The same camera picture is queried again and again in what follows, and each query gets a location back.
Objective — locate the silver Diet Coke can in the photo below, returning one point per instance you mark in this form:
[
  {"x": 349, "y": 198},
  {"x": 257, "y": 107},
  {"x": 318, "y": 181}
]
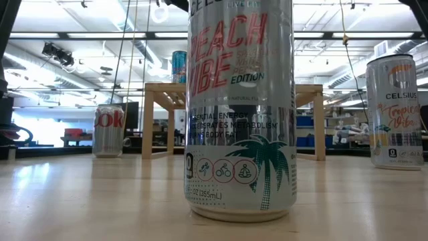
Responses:
[{"x": 107, "y": 140}]

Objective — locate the Celsius Peach Vibe can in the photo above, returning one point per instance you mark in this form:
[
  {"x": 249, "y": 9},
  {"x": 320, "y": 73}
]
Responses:
[{"x": 240, "y": 134}]

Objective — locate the cluttered workbench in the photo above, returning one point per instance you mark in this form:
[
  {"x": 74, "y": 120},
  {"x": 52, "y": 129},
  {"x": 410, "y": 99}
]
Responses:
[{"x": 354, "y": 132}]

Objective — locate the black monitor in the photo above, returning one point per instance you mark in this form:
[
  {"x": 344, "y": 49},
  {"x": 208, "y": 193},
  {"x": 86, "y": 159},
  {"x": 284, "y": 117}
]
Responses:
[{"x": 132, "y": 115}]

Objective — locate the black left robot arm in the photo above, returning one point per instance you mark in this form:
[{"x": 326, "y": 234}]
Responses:
[{"x": 6, "y": 33}]

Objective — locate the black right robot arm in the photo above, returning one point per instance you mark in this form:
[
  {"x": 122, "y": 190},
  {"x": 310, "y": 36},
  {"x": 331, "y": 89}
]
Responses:
[{"x": 419, "y": 8}]

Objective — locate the silver ceiling ventilation duct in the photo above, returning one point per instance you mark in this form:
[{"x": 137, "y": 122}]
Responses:
[{"x": 26, "y": 62}]

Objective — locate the white ceiling vent box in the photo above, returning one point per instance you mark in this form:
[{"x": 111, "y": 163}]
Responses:
[{"x": 381, "y": 48}]

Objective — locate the black aluminium table frame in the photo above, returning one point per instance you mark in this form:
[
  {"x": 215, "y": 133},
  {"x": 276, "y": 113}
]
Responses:
[{"x": 60, "y": 151}]

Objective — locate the Celsius Tropical Vibe can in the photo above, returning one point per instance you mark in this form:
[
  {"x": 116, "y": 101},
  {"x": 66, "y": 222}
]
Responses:
[{"x": 394, "y": 134}]

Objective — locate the red storage bin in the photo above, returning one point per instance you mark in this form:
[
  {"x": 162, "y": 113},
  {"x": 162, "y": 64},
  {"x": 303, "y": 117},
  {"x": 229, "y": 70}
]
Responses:
[{"x": 73, "y": 133}]

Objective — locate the wooden slatted shelf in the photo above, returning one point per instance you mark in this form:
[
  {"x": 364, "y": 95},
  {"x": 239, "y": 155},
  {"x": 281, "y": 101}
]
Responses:
[{"x": 160, "y": 87}]

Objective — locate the dark ceiling disc fixture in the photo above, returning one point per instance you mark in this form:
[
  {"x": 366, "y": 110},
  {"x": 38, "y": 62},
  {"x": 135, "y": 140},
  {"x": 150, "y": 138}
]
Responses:
[{"x": 106, "y": 69}]

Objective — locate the black ceiling beam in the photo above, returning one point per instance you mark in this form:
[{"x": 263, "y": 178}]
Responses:
[{"x": 150, "y": 35}]

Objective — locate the blue storage bin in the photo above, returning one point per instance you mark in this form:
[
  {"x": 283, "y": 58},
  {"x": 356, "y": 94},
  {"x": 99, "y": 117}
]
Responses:
[
  {"x": 304, "y": 121},
  {"x": 314, "y": 142}
]

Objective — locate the black ceiling camera rig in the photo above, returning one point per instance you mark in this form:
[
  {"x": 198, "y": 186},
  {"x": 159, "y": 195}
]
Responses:
[{"x": 63, "y": 57}]

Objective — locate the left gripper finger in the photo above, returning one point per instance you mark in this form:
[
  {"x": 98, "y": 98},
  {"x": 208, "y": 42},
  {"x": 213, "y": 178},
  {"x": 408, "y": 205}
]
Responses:
[{"x": 180, "y": 3}]

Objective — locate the blue silver Red Bull can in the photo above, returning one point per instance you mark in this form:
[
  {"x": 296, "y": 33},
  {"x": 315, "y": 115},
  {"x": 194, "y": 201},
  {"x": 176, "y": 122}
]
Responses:
[{"x": 179, "y": 67}]

